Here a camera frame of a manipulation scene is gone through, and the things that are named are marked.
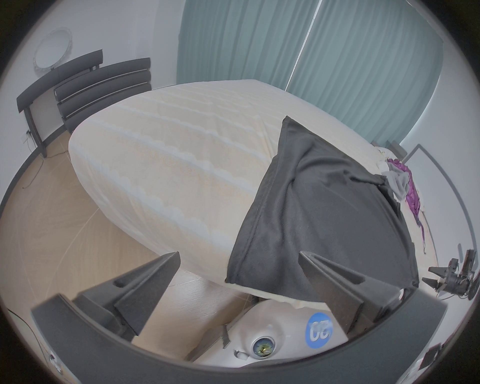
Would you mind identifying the grey knit garment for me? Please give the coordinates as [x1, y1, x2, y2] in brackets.
[382, 167, 410, 200]

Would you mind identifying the grey bedside table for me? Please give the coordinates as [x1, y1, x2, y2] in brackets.
[371, 139, 408, 157]

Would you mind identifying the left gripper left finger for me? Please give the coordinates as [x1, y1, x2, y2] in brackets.
[73, 251, 182, 341]

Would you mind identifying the white printed pillow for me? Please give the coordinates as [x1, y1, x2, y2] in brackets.
[375, 147, 393, 168]

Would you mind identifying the black chest of drawers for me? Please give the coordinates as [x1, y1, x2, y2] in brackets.
[53, 57, 153, 135]

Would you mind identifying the black dressing table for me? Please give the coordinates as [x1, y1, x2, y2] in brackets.
[16, 49, 104, 158]

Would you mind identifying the bed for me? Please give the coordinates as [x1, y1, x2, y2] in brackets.
[67, 78, 474, 312]

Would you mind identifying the blue-green curtain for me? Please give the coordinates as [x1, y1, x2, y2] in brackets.
[286, 0, 445, 142]
[176, 0, 320, 93]

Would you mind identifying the purple satin garment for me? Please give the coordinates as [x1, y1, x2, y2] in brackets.
[386, 158, 429, 256]

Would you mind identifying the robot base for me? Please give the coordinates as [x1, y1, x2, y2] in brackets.
[185, 298, 352, 370]

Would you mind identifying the black T-shirt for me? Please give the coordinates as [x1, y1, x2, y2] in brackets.
[224, 115, 420, 303]

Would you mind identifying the round white mirror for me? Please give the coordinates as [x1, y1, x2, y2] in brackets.
[33, 29, 73, 71]

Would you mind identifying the thin black cable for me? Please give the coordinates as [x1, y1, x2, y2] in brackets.
[22, 128, 73, 189]

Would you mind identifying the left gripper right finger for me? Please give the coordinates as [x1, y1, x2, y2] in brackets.
[298, 250, 408, 334]

